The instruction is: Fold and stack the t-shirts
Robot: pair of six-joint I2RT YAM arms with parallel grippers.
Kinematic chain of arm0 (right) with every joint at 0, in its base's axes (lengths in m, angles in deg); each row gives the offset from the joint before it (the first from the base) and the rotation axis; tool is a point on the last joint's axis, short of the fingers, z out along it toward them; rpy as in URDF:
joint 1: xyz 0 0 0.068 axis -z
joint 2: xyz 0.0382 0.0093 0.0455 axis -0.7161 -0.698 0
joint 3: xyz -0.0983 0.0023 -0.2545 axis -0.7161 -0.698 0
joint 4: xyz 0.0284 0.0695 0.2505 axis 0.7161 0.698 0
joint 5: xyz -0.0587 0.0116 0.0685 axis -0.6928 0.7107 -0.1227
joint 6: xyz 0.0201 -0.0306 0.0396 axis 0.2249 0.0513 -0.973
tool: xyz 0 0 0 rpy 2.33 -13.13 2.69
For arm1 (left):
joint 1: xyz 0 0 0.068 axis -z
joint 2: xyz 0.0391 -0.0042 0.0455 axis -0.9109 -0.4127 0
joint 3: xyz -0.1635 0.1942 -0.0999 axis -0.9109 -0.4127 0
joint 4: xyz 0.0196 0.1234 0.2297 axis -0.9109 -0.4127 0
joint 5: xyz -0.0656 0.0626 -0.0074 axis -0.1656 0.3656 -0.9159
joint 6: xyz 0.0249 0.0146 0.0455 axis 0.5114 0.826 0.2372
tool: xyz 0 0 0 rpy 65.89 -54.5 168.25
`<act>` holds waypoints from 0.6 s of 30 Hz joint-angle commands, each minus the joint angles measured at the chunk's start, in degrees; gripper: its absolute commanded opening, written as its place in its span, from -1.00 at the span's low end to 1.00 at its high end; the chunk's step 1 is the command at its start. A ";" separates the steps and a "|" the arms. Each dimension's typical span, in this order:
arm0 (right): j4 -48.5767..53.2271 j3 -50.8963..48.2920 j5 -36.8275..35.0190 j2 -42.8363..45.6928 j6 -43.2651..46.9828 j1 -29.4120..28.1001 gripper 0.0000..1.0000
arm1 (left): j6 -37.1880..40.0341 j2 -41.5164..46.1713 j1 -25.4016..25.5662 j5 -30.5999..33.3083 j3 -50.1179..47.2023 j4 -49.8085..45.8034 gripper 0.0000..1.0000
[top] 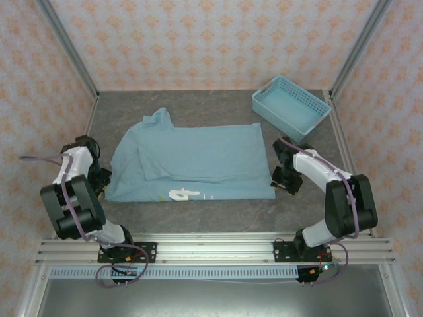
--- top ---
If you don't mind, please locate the light blue printed t-shirt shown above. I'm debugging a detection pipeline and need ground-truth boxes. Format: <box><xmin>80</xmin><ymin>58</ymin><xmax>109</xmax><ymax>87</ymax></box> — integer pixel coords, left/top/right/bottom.
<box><xmin>104</xmin><ymin>107</ymin><xmax>277</xmax><ymax>203</ymax></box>

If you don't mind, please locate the blue plastic perforated basket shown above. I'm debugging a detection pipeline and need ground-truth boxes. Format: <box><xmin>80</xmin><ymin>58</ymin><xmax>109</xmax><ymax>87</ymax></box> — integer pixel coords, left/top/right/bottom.
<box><xmin>251</xmin><ymin>75</ymin><xmax>332</xmax><ymax>144</ymax></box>

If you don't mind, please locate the grey sheet metal shelf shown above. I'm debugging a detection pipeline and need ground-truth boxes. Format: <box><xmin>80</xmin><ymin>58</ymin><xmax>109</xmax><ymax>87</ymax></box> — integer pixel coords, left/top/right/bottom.
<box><xmin>36</xmin><ymin>278</ymin><xmax>395</xmax><ymax>317</ymax></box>

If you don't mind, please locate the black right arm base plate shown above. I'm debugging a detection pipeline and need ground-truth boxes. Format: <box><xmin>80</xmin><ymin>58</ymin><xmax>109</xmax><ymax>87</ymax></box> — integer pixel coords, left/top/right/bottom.
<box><xmin>273</xmin><ymin>240</ymin><xmax>333</xmax><ymax>264</ymax></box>

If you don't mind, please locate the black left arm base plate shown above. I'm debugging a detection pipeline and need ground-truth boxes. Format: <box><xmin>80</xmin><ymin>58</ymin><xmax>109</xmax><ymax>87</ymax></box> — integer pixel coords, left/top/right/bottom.
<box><xmin>96</xmin><ymin>241</ymin><xmax>158</xmax><ymax>264</ymax></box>

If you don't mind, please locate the aluminium mounting rail beam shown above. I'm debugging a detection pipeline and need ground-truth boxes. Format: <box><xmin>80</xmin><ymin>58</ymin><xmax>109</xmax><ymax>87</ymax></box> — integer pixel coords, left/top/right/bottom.
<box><xmin>34</xmin><ymin>232</ymin><xmax>396</xmax><ymax>266</ymax></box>

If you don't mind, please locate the white slotted cable duct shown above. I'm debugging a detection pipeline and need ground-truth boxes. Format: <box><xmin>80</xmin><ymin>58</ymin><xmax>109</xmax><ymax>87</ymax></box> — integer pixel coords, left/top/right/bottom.
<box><xmin>48</xmin><ymin>266</ymin><xmax>301</xmax><ymax>281</ymax></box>

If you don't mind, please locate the aluminium frame post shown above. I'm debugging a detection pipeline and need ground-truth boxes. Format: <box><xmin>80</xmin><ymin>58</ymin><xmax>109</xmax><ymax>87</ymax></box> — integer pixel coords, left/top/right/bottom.
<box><xmin>34</xmin><ymin>0</ymin><xmax>100</xmax><ymax>102</ymax></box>
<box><xmin>328</xmin><ymin>0</ymin><xmax>393</xmax><ymax>100</ymax></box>

